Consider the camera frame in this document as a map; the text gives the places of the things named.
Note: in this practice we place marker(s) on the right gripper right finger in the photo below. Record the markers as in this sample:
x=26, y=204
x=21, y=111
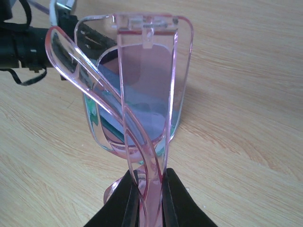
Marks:
x=178, y=207

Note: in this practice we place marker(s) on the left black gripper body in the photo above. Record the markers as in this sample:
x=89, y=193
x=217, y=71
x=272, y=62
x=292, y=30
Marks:
x=68, y=23

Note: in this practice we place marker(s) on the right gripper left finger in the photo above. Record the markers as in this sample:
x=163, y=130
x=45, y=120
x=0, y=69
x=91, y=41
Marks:
x=121, y=209

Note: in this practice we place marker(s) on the pink sunglasses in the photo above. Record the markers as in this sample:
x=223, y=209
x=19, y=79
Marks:
x=152, y=49

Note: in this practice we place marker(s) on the grey glasses case green lining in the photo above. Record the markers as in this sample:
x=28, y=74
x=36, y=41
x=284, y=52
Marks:
x=105, y=129

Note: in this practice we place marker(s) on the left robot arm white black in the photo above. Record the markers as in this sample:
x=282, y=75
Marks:
x=23, y=46

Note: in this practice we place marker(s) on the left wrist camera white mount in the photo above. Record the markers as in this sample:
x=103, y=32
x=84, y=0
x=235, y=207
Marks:
x=65, y=6

